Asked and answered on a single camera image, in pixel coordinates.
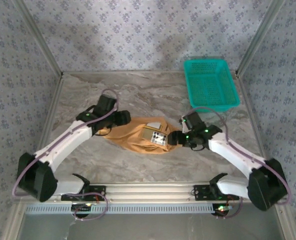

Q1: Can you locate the tan t-shirt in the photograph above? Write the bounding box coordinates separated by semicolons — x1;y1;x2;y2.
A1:
97;116;187;156

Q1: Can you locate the thin table edge strip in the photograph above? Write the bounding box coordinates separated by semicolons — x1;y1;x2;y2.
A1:
62;70;239;75

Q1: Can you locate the teal plastic basket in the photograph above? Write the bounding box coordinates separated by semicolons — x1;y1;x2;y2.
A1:
183;59;241;113

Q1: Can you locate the small controller circuit board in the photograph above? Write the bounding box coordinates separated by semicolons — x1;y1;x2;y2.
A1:
71;203;93;218
212;203;233;217

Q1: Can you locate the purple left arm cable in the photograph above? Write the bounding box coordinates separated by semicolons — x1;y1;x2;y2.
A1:
12;88;119;221

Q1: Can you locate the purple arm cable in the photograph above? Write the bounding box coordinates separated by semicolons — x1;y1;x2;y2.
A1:
12;88;119;221
187;106;292;221

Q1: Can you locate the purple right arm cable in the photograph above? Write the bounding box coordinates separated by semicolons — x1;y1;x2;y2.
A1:
187;106;292;221

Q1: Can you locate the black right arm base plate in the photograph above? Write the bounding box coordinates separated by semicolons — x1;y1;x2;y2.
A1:
194;184;240;202

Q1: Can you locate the aluminium mounting rail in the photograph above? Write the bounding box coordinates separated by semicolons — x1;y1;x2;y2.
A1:
14;182;288;204

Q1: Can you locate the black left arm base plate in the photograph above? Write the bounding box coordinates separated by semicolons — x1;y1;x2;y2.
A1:
61;185;107;202

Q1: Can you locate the grey slotted cable duct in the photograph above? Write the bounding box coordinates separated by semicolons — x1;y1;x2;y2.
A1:
25;203;239;215

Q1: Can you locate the aluminium frame post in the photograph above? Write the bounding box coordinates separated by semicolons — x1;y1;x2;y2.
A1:
234;0;287;76
14;0;65;76

